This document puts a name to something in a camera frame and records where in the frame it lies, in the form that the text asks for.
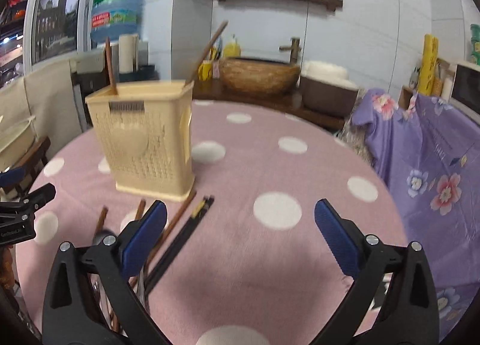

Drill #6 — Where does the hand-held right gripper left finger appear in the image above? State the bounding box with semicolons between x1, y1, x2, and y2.
42;200;177;345

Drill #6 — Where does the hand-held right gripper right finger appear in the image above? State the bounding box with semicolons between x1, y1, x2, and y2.
314;198;440;345

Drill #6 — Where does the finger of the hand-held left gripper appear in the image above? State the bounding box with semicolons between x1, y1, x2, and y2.
0;183;57;218
0;167;27;190

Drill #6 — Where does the black chopstick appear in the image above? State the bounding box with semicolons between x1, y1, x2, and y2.
144;197;210;286
144;197;215;295

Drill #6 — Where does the cream plastic utensil basket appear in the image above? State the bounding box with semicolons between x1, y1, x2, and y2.
85;80;196;202

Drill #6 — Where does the dark wooden chair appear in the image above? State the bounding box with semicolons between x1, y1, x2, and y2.
0;137;51;195

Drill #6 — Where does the pink polka dot tablecloth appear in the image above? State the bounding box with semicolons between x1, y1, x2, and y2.
15;99;409;345

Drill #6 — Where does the beige cloth cover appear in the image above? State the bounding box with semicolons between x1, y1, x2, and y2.
0;60;81;165

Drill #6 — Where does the grey patterned cloth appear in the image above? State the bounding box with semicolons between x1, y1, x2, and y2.
339;116;376;165

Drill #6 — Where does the purple floral cloth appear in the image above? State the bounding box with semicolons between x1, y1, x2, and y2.
347;88;480;338

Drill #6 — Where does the brown white rice cooker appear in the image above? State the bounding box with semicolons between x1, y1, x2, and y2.
299;60;360;117

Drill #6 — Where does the grey water dispenser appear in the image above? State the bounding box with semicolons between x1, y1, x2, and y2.
71;40;151;132

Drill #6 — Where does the dark wooden counter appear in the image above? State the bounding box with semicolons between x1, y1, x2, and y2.
191;80;347;132

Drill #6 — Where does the wooden storage rack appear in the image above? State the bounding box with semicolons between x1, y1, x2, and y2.
398;58;456;109

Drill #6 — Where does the white framed glass door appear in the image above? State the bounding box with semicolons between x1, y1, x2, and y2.
22;0;109;71

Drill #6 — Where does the yellow mug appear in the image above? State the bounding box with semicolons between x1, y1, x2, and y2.
198;60;214;81

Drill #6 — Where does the woven sink basin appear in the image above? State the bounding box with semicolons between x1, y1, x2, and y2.
218;57;301;97

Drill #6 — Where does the white bottle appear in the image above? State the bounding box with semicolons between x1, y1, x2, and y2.
440;77;454;101

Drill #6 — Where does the bamboo faucet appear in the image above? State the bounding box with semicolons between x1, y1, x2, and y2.
279;37;302;64

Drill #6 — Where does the yellow wrap roll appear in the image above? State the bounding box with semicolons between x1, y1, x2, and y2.
417;33;439;96

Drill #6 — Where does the blue water jug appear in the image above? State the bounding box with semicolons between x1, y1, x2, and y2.
90;0;146;44

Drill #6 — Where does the white microwave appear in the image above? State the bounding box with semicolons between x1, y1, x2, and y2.
450;61;480;111

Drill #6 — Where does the yellow dish soap bottle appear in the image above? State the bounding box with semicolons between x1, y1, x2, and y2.
222;34;241;59

